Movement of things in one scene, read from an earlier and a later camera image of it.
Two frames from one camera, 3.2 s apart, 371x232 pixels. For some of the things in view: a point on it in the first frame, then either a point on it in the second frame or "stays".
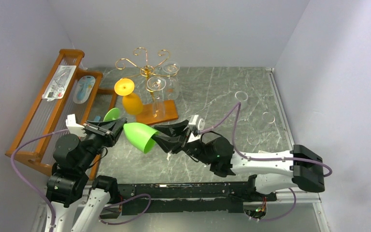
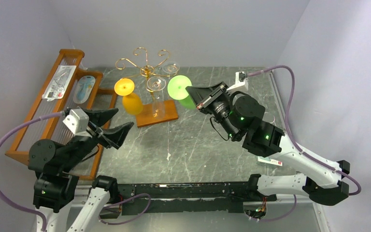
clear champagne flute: [157, 83] stays
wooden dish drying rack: [69, 98] stays
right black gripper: [183, 138] → [211, 98]
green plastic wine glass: [140, 136] → [177, 90]
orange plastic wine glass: [132, 104] stays
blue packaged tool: [85, 85] stays
